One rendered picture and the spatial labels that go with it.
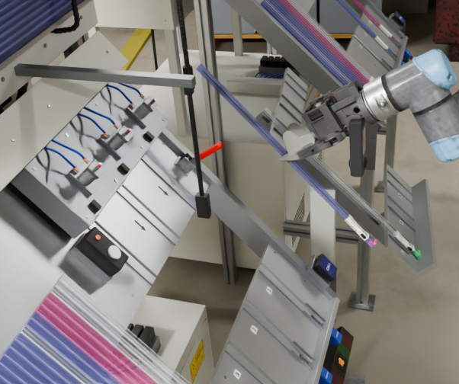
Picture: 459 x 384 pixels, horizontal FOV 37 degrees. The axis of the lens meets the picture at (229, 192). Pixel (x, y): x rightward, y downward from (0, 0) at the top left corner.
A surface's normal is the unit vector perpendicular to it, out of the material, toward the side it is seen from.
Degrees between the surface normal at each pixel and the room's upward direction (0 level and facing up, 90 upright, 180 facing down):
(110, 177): 48
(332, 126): 83
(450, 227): 0
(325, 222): 90
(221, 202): 90
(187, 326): 0
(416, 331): 0
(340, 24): 90
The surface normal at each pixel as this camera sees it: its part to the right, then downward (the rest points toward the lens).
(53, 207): -0.30, 0.57
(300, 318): 0.65, -0.47
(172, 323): -0.07, -0.82
